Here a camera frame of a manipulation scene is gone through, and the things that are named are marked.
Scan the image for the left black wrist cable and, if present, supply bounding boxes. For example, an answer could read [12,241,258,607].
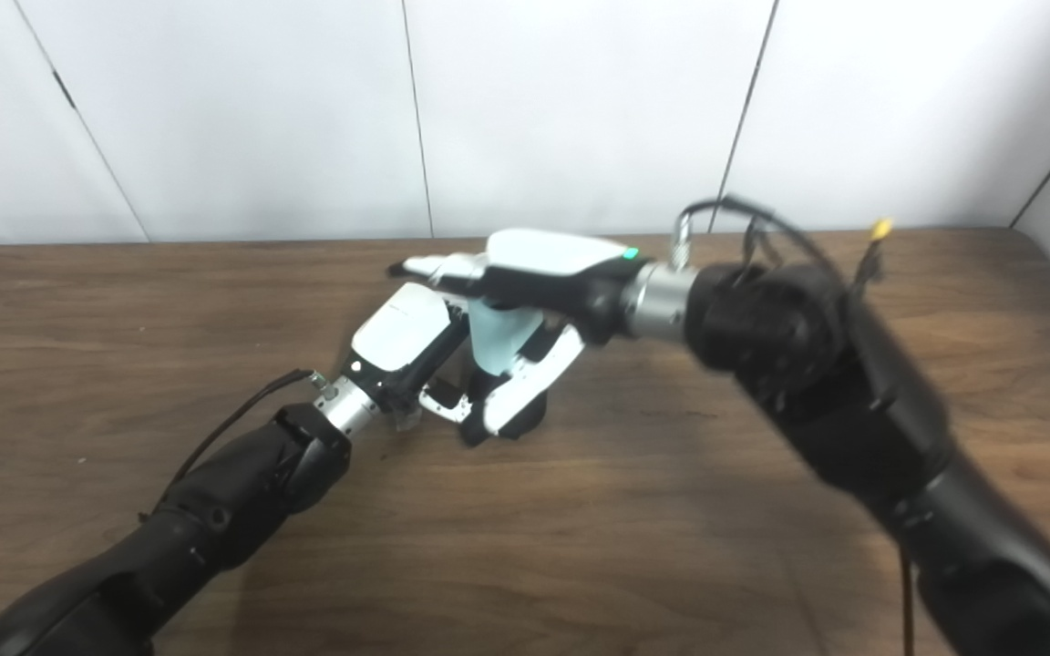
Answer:
[138,368,335,520]

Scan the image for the light-blue hose piece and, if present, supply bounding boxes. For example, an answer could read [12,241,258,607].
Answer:
[468,301,544,376]

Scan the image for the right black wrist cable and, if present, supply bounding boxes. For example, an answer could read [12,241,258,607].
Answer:
[671,196,913,656]

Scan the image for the black flared nozzle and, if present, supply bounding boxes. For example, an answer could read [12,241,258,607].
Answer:
[459,364,549,447]

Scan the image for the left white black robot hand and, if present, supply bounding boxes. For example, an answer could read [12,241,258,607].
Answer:
[335,282,476,431]

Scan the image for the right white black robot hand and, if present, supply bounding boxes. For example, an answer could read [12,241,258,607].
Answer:
[386,228,649,436]

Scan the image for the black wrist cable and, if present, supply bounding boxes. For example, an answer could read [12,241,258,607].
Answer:
[138,368,335,520]
[671,196,913,656]

